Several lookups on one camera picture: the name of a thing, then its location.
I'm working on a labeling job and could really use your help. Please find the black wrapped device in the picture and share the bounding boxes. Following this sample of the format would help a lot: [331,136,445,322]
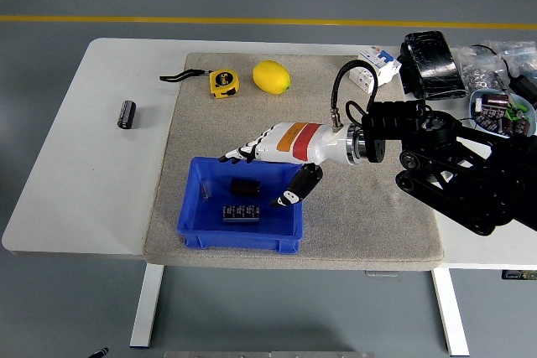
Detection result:
[397,30,469,101]

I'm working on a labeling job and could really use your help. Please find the brown battery in bowl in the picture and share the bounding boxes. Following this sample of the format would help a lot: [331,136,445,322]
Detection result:
[477,104,505,131]
[481,92,511,107]
[503,117,530,137]

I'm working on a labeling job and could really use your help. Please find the grey-brown mat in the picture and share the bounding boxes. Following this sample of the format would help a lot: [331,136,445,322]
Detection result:
[143,52,445,272]

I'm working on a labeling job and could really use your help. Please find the clear plastic bag of parts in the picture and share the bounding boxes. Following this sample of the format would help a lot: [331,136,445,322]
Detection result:
[482,40,537,78]

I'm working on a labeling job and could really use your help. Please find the light blue bowl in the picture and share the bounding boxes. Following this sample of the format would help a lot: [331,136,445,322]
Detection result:
[468,88,537,139]

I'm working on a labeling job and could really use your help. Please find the blue plastic box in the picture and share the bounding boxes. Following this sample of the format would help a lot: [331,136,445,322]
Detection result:
[175,156,304,252]

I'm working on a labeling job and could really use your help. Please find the black power adapter with cord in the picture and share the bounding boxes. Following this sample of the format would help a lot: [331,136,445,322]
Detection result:
[469,43,537,104]

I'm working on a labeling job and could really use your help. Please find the yellow tape measure black strap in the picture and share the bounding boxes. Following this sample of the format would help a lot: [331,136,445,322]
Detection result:
[159,67,241,101]

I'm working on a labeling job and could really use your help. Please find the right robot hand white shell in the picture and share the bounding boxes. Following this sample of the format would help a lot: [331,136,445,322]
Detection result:
[217,122,352,208]

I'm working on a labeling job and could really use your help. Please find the clear bag of metal nuts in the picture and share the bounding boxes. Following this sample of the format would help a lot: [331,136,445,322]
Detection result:
[456,45,511,94]

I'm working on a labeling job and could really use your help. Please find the white circuit breaker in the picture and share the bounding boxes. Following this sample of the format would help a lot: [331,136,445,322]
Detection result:
[348,47,403,94]

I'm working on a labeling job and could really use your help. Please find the white table leg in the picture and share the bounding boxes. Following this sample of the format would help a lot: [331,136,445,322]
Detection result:
[431,267,470,355]
[128,264,165,349]

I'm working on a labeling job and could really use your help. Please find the green clips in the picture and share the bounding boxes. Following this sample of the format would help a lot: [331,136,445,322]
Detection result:
[504,101,529,122]

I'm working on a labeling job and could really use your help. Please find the dark cylindrical battery white print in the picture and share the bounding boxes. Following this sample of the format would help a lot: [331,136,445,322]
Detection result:
[229,179,261,197]
[222,205,261,226]
[116,100,138,130]

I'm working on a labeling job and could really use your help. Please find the table height control panel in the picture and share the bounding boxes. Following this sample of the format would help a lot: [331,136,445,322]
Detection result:
[501,268,537,281]

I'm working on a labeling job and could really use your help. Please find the yellow lemon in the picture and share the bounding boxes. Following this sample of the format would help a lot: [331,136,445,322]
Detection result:
[252,60,291,95]

